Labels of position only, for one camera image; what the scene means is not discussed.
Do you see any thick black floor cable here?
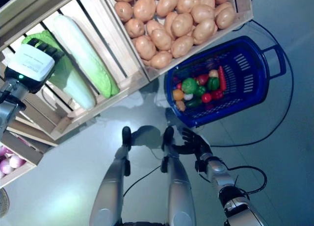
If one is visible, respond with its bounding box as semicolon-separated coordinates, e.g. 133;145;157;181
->
210;19;295;148

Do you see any silver robot left leg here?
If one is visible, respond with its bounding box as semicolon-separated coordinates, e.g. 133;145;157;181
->
89;126;132;226

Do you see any dark green cucumber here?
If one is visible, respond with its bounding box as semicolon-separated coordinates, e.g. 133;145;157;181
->
185;98;203;108

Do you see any woven wicker basket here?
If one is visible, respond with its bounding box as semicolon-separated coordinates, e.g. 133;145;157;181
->
0;188;10;220

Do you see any wooden cabbage crate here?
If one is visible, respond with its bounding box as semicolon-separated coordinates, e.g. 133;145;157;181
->
0;0;151;141

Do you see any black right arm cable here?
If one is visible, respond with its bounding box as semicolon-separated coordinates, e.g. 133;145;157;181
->
227;165;268;195

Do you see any napa cabbage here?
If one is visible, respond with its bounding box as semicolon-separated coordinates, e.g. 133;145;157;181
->
52;14;120;99
21;31;97;111

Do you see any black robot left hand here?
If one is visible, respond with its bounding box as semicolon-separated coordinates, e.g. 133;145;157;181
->
4;38;65;94

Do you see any orange round fruit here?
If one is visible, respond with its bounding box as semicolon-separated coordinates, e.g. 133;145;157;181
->
172;88;185;101

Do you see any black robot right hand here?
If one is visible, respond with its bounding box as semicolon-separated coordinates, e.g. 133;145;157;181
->
171;127;213;161

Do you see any large green bell pepper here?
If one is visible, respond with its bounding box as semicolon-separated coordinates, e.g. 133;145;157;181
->
181;77;199;94

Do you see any small green bell pepper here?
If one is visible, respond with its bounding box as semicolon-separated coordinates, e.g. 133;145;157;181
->
207;76;220;91
195;85;207;97

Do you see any blue plastic shopping basket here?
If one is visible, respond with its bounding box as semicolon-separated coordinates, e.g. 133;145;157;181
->
163;35;287;128

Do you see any wooden turnip crate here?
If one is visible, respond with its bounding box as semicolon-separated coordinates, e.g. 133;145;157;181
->
0;135;45;189

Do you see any red bell pepper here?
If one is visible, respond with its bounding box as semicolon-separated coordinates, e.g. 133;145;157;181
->
197;74;209;86
211;89;224;100

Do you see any wooden potato crate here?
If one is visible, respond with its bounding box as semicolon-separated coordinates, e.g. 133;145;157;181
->
99;0;255;81

